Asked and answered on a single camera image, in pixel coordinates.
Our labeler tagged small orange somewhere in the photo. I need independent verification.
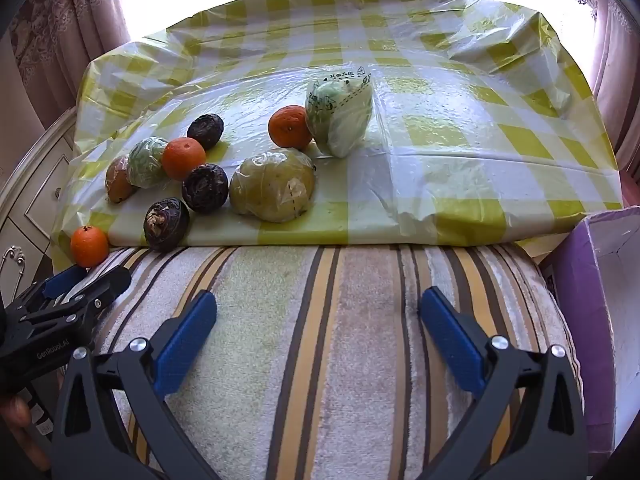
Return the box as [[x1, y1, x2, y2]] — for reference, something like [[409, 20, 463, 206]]
[[70, 226, 110, 268]]

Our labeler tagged dark passion fruit front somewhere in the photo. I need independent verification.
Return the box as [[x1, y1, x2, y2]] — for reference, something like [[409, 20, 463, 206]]
[[143, 197, 190, 252]]

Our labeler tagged dark passion fruit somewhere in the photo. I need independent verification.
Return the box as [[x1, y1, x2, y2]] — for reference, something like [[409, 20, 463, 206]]
[[186, 114, 224, 151], [181, 164, 229, 214], [143, 197, 190, 252]]

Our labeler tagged brown-orange fruit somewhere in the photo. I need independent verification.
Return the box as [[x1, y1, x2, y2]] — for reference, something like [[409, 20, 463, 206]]
[[105, 155, 138, 204]]

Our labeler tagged green round fruit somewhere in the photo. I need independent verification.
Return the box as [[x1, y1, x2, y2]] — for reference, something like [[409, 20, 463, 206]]
[[127, 136, 168, 188]]

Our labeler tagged dark passion fruit back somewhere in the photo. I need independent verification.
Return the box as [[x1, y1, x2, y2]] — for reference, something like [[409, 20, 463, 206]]
[[186, 114, 224, 151]]

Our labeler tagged large yellow-green fruit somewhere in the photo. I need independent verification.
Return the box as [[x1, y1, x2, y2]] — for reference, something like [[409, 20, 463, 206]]
[[229, 148, 316, 223]]

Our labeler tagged green fruit pointed bag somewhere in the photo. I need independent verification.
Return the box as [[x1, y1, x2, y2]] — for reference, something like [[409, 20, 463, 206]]
[[305, 66, 373, 158]]

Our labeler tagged person's left hand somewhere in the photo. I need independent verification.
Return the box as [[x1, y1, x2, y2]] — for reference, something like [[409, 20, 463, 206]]
[[0, 396, 51, 471]]

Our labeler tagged cream carved cabinet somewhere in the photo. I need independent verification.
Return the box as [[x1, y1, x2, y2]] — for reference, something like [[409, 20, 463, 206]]
[[0, 108, 76, 304]]

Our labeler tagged purple cardboard box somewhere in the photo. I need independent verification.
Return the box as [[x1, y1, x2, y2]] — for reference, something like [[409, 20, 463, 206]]
[[540, 206, 640, 474]]

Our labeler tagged striped plush seat cover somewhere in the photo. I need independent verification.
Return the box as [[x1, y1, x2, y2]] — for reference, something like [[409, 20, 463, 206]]
[[88, 244, 582, 479]]

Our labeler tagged pink patterned curtain left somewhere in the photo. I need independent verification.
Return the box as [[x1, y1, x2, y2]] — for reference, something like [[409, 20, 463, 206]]
[[9, 0, 130, 127]]

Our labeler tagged pink patterned curtain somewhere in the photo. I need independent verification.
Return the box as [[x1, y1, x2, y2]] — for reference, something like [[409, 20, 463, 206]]
[[9, 0, 130, 127], [582, 0, 639, 181]]

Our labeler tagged yellow checked plastic tablecloth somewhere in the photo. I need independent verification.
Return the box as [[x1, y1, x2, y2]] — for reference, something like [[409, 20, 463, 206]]
[[52, 0, 623, 258]]

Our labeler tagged pink patterned curtain right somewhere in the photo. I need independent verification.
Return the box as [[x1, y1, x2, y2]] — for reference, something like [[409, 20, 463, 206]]
[[582, 0, 639, 181]]

